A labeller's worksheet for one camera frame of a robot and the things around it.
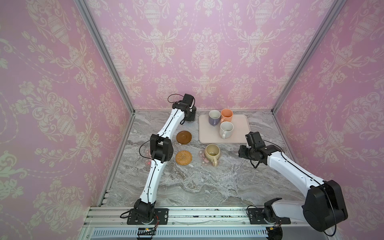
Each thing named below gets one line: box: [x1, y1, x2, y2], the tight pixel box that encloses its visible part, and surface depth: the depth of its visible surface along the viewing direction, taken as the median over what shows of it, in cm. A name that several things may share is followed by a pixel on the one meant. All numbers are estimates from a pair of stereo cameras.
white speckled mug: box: [219, 121, 234, 140], surface depth 103 cm
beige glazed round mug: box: [204, 143, 221, 167], surface depth 90 cm
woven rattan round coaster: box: [175, 150, 193, 166], surface depth 96 cm
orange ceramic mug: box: [220, 108, 233, 124], surface depth 109 cm
